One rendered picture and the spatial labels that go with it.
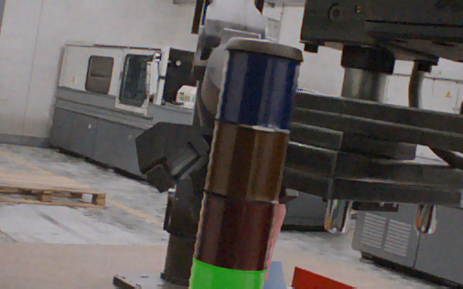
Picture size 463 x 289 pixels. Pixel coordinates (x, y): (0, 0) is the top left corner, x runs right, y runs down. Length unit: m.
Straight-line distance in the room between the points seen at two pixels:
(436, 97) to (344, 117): 5.78
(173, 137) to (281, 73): 0.37
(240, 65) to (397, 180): 0.30
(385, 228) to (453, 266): 0.77
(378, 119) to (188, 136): 0.21
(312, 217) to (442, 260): 2.07
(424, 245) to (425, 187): 5.66
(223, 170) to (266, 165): 0.02
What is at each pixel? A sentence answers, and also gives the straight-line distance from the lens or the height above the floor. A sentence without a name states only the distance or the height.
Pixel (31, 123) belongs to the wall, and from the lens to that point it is 12.24.
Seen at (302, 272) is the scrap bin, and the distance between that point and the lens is 1.07.
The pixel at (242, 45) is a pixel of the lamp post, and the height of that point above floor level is 1.19.
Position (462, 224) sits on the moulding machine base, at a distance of 6.11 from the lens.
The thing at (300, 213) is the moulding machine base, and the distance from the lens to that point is 7.79.
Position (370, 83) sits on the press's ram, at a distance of 0.66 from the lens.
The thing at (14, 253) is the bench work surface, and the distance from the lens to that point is 1.17.
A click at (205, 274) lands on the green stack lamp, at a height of 1.08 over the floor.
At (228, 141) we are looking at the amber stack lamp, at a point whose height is 1.15.
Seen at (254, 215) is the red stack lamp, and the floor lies 1.11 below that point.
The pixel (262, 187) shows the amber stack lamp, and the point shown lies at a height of 1.13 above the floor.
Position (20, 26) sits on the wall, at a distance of 12.07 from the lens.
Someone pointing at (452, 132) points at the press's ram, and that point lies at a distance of 0.57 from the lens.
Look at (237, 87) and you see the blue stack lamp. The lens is 0.38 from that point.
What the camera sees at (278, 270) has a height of 1.01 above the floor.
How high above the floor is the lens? 1.17
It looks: 3 degrees down
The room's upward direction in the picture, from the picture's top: 9 degrees clockwise
